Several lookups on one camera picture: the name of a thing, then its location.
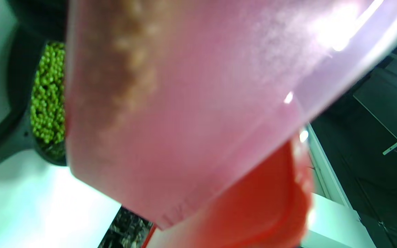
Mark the pink plastic container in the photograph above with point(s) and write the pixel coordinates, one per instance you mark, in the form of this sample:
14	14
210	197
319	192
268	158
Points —
202	103

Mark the black cast iron frying pan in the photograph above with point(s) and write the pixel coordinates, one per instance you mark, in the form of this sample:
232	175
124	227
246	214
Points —
19	103

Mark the person's left hand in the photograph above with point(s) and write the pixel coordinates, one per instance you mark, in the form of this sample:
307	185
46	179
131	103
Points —
126	230

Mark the red plastic container lid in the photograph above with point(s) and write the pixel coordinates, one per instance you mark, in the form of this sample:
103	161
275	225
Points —
253	206

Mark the green mung beans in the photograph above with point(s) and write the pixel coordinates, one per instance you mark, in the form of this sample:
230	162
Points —
48	96

